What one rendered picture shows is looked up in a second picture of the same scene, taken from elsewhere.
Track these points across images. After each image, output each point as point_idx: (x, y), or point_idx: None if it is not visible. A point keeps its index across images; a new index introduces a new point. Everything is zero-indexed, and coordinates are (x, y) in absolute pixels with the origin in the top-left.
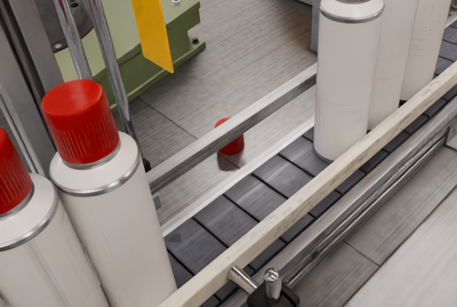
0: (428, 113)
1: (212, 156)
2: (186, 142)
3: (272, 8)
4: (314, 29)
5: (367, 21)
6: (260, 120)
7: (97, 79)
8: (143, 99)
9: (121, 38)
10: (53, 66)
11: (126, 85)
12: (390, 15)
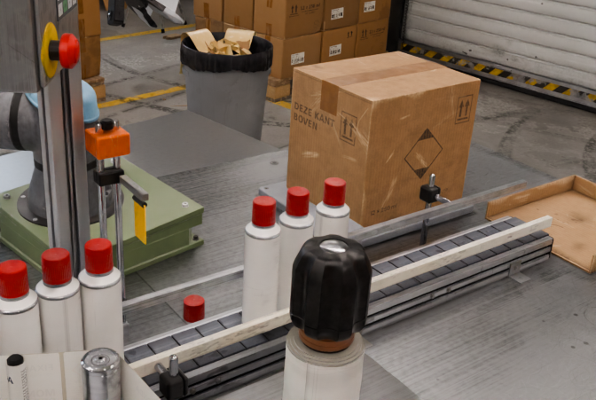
0: None
1: (177, 321)
2: (162, 309)
3: None
4: None
5: (265, 239)
6: (201, 289)
7: None
8: (139, 274)
9: (134, 224)
10: (87, 232)
11: (129, 261)
12: (291, 239)
